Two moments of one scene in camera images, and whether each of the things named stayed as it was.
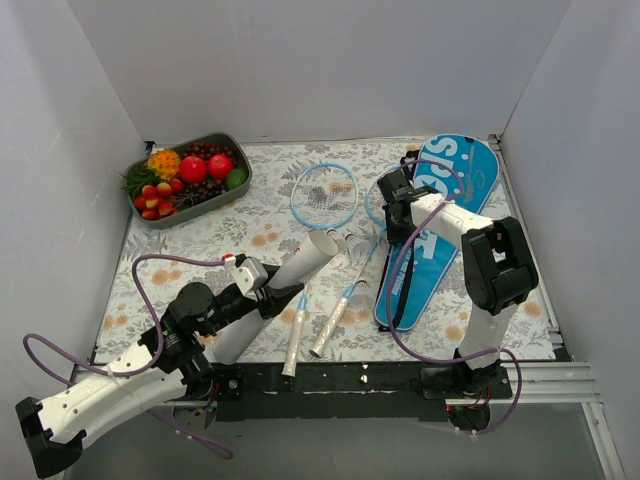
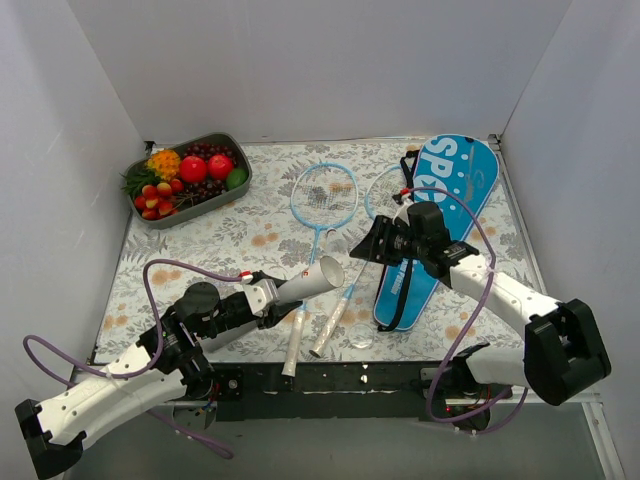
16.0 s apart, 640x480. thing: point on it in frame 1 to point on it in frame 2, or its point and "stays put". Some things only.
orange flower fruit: [165, 163] stays put
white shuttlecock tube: [314, 252] to [320, 276]
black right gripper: [393, 232] to [383, 242]
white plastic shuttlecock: [342, 244] stays put
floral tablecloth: [299, 241] stays put
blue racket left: [324, 196] stays put
